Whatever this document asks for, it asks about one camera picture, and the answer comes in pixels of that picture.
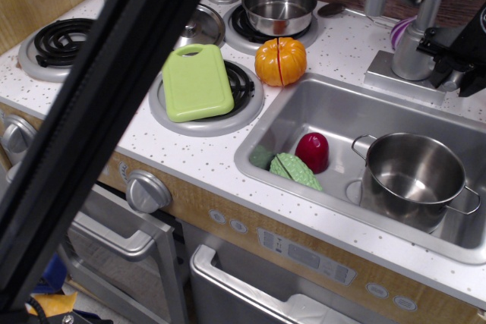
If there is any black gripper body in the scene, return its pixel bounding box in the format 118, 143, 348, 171
450, 5, 485, 70

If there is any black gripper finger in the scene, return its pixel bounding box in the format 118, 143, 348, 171
417, 27, 475, 89
459, 68, 485, 97

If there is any silver faucet lever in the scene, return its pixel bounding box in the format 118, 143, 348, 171
434, 71, 465, 92

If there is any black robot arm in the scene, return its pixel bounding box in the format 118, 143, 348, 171
1, 0, 200, 318

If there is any purple striped toy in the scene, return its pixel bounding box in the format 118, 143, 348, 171
390, 17, 416, 50

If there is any silver toy faucet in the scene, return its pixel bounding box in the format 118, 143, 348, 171
364, 0, 446, 105

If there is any silver sink basin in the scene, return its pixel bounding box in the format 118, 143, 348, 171
235, 74, 485, 265

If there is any orange toy pumpkin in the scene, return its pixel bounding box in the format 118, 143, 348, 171
254, 37, 308, 87

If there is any red toy fruit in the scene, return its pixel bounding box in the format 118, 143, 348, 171
295, 132, 330, 174

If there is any steel saucepan on burner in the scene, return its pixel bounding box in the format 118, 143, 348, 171
241, 0, 317, 36

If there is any green toy bitter gourd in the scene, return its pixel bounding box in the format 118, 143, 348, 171
270, 153, 323, 191

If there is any black coil burner front right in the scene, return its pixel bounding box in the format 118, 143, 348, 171
224, 61, 254, 109

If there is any steel pot lid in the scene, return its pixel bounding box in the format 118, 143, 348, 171
174, 4, 226, 49

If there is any green toy cutting board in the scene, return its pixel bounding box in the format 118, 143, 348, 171
162, 44, 235, 122

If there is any silver dishwasher door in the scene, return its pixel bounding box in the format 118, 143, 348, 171
191, 244, 388, 323

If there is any silver stove knob front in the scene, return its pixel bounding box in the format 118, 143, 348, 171
126, 170, 172, 214

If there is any silver stove knob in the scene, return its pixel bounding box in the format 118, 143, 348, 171
126, 170, 172, 214
2, 115, 36, 153

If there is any silver oven door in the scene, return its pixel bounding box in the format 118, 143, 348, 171
58, 184, 189, 323

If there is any black coil burner front left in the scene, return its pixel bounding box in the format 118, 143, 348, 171
34, 18, 94, 68

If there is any silver stove knob far left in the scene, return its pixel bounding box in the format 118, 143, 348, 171
2, 115, 36, 153

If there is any steel pot with handles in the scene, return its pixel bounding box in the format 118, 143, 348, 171
351, 133, 481, 233

